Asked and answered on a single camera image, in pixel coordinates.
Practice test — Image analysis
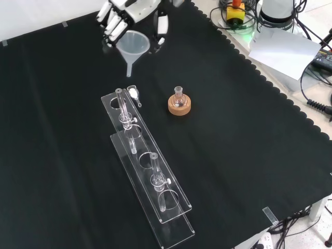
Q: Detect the black coiled cable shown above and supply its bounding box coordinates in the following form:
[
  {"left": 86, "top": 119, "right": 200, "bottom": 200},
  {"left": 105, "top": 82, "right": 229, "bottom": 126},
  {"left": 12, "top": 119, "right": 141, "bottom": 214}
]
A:
[{"left": 300, "top": 61, "right": 332, "bottom": 116}]

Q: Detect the white table leg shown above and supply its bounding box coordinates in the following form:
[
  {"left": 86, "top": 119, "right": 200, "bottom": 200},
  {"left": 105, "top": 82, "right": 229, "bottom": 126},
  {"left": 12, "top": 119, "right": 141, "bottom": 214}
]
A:
[{"left": 309, "top": 197, "right": 328, "bottom": 222}]

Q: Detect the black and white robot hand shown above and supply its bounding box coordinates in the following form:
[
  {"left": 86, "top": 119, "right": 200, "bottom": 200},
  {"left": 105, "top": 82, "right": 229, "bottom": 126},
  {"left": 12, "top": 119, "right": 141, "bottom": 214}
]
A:
[{"left": 96, "top": 0, "right": 171, "bottom": 54}]

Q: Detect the black cloth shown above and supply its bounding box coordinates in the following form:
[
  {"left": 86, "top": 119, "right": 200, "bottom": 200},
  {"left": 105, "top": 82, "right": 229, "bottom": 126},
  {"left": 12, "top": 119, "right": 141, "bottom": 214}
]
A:
[{"left": 0, "top": 0, "right": 332, "bottom": 249}]

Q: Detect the bundle of black floor cables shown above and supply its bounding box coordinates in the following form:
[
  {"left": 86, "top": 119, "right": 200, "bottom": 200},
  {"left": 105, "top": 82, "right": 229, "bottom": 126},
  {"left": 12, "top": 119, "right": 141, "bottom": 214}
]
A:
[{"left": 269, "top": 204, "right": 322, "bottom": 249}]

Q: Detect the clear plastic funnel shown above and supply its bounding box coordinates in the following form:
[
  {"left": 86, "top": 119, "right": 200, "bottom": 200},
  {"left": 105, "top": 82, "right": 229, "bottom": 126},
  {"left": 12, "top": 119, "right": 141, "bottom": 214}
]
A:
[{"left": 116, "top": 30, "right": 150, "bottom": 78}]

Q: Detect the black power adapter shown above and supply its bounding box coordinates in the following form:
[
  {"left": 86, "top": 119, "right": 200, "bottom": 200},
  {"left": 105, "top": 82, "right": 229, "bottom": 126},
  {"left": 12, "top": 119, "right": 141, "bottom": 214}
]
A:
[{"left": 311, "top": 49, "right": 332, "bottom": 70}]

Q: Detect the yellow stop button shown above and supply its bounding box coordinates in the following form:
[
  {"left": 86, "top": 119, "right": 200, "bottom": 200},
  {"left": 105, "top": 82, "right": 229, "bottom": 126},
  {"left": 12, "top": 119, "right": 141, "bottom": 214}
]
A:
[{"left": 226, "top": 0, "right": 246, "bottom": 27}]

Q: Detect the white power strip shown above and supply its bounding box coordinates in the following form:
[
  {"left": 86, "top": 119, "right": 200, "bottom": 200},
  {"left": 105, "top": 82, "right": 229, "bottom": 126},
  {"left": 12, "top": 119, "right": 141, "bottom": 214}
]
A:
[{"left": 250, "top": 232, "right": 275, "bottom": 249}]

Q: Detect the black tripod leg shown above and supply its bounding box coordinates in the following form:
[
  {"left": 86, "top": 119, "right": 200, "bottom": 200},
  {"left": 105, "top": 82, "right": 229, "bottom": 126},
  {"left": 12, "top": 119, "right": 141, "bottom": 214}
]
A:
[{"left": 320, "top": 27, "right": 332, "bottom": 51}]

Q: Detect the cork ring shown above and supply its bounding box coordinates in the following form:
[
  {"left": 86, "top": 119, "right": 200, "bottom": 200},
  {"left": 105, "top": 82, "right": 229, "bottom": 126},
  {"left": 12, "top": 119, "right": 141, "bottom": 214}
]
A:
[{"left": 168, "top": 94, "right": 192, "bottom": 116}]

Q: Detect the black cable loop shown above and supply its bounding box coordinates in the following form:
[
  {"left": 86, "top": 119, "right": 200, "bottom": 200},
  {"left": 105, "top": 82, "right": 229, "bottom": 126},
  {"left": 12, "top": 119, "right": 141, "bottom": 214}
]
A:
[{"left": 209, "top": 0, "right": 260, "bottom": 33}]

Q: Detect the clear acrylic funnel stand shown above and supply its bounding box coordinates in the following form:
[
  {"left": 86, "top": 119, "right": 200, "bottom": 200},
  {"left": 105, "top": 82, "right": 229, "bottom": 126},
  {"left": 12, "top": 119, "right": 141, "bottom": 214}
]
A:
[{"left": 100, "top": 88, "right": 196, "bottom": 248}]

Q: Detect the pale board sheet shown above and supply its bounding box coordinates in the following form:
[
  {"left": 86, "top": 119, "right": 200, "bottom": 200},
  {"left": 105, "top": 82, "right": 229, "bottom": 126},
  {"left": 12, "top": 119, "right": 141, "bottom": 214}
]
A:
[{"left": 248, "top": 27, "right": 322, "bottom": 80}]

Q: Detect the glass weighing funnel with powder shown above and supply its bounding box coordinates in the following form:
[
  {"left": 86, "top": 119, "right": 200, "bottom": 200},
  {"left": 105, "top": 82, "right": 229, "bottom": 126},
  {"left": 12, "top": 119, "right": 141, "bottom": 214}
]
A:
[{"left": 127, "top": 85, "right": 143, "bottom": 108}]

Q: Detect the small glass round-bottom flask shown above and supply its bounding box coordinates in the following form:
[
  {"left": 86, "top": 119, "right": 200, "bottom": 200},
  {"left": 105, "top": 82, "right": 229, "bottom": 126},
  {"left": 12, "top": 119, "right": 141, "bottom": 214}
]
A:
[{"left": 173, "top": 86, "right": 187, "bottom": 108}]

